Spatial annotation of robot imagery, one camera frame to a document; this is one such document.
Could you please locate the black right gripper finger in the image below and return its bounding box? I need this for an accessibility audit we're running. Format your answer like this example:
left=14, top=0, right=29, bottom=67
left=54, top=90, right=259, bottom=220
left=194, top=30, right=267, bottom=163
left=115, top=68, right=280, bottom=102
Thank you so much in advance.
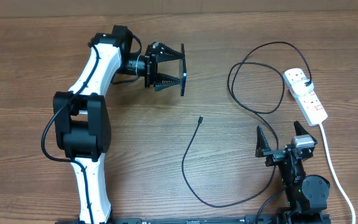
left=256, top=126, right=270, bottom=152
left=293, top=121, right=315, bottom=140

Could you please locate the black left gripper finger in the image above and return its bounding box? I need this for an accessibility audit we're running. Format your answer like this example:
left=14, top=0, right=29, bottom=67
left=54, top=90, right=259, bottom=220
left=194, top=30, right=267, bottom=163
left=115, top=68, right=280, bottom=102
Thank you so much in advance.
left=157, top=43, right=185, bottom=63
left=154, top=73, right=181, bottom=91

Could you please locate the Samsung Galaxy smartphone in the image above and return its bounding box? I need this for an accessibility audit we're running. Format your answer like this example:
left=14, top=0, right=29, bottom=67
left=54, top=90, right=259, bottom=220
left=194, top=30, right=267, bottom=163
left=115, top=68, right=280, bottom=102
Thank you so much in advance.
left=179, top=44, right=187, bottom=96

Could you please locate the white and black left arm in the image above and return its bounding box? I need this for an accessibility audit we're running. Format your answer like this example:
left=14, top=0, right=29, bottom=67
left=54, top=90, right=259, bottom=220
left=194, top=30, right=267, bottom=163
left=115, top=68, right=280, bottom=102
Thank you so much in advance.
left=41, top=26, right=187, bottom=223

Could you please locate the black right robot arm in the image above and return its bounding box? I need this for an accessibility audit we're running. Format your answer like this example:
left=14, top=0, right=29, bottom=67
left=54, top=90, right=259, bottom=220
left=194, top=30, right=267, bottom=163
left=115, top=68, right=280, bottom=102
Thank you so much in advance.
left=255, top=121, right=331, bottom=224

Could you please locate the white USB charger plug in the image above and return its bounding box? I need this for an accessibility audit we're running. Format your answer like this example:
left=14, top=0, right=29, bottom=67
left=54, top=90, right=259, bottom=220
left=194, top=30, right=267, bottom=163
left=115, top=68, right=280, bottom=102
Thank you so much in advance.
left=291, top=79, right=314, bottom=98

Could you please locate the white power strip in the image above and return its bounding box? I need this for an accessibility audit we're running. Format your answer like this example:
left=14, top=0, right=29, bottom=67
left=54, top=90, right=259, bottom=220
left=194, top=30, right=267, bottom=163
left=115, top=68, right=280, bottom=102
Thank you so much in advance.
left=283, top=68, right=328, bottom=126

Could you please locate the white power strip cord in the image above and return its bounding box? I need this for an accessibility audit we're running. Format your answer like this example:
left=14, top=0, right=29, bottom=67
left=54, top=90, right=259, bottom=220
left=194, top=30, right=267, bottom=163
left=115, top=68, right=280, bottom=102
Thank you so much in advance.
left=318, top=123, right=357, bottom=224

